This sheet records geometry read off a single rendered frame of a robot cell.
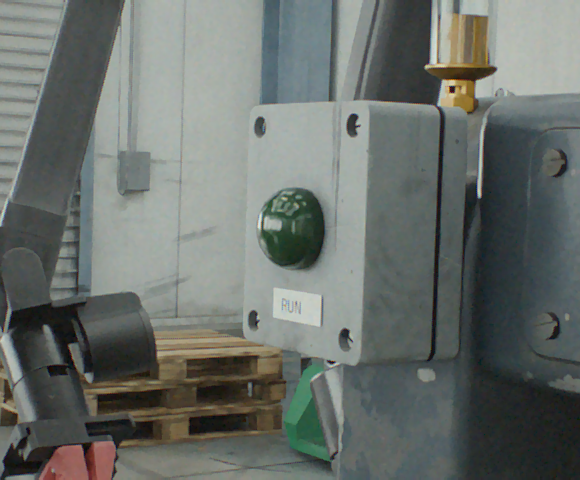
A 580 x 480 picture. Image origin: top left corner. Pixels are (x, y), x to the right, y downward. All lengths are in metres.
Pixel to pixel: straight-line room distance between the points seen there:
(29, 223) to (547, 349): 0.77
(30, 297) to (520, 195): 0.72
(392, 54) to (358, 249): 0.39
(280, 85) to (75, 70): 8.20
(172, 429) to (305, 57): 3.59
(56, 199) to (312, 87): 7.98
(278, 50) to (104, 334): 8.37
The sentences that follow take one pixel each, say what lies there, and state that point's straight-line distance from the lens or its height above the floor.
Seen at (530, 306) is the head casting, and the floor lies 1.26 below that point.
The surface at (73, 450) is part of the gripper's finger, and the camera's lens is 1.06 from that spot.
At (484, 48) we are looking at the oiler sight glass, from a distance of 0.52.
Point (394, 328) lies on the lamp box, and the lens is 0.45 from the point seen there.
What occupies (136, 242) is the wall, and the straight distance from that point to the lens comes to 8.94.
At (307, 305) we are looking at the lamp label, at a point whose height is 1.26.
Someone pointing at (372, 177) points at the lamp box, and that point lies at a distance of 0.44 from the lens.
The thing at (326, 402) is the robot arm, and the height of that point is 1.17.
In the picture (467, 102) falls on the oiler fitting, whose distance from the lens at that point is 0.53.
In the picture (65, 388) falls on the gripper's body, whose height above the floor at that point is 1.12.
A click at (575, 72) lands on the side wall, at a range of 7.60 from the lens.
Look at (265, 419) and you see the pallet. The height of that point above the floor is 0.08.
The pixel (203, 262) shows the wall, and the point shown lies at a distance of 9.21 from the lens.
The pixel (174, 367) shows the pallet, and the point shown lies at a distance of 6.24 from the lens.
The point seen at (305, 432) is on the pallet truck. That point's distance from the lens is 6.09.
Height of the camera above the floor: 1.31
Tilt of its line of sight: 3 degrees down
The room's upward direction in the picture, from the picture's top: 2 degrees clockwise
